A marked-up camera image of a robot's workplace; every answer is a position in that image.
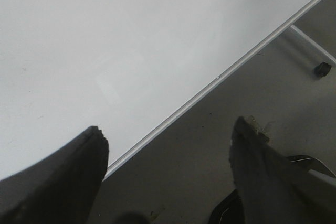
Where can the white whiteboard with aluminium frame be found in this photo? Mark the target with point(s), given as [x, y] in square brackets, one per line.
[130, 67]

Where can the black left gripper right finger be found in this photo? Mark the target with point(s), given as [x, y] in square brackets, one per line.
[272, 188]

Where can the black caster wheel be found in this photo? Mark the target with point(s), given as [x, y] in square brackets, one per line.
[322, 69]

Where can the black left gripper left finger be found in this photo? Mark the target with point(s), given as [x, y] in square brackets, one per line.
[62, 187]

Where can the grey whiteboard stand leg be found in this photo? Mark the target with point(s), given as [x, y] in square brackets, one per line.
[306, 40]

